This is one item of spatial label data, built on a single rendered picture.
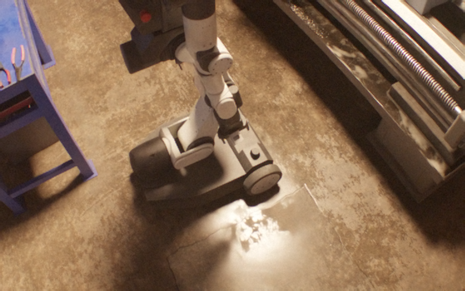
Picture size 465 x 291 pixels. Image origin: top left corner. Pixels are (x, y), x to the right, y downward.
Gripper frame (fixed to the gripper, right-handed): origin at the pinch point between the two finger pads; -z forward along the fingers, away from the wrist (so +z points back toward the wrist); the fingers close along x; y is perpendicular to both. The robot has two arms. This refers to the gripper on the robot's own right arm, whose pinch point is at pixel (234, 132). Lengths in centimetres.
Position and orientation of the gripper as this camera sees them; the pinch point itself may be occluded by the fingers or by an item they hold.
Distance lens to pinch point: 164.2
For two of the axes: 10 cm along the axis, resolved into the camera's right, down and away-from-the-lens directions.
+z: -2.0, -4.4, -8.7
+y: -4.5, -7.5, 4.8
